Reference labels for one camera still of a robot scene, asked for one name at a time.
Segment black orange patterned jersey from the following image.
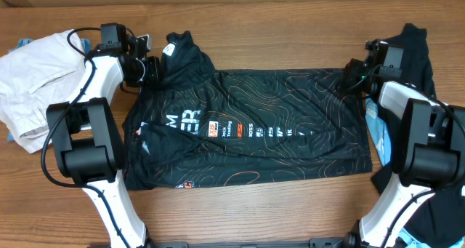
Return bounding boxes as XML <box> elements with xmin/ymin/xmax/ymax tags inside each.
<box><xmin>123</xmin><ymin>32</ymin><xmax>372</xmax><ymax>191</ymax></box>

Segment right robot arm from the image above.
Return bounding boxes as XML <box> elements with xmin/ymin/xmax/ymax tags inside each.
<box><xmin>339</xmin><ymin>39</ymin><xmax>464</xmax><ymax>247</ymax></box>

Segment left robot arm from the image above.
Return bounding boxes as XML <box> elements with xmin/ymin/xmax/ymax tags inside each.
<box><xmin>41</xmin><ymin>23</ymin><xmax>159</xmax><ymax>247</ymax></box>

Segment blue denim garment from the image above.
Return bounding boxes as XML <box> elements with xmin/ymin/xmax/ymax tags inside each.
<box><xmin>7</xmin><ymin>39</ymin><xmax>92</xmax><ymax>143</ymax></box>

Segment white folded shorts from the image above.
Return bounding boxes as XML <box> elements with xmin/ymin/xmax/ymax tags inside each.
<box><xmin>1</xmin><ymin>31</ymin><xmax>85</xmax><ymax>153</ymax></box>

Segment plain black garment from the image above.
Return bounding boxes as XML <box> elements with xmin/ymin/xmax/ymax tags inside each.
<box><xmin>370</xmin><ymin>23</ymin><xmax>465</xmax><ymax>248</ymax></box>

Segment light blue t-shirt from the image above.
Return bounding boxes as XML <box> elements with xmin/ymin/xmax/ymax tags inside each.
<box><xmin>365</xmin><ymin>99</ymin><xmax>464</xmax><ymax>247</ymax></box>

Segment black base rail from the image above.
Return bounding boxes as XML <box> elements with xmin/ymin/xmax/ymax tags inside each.
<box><xmin>148</xmin><ymin>238</ymin><xmax>344</xmax><ymax>248</ymax></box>

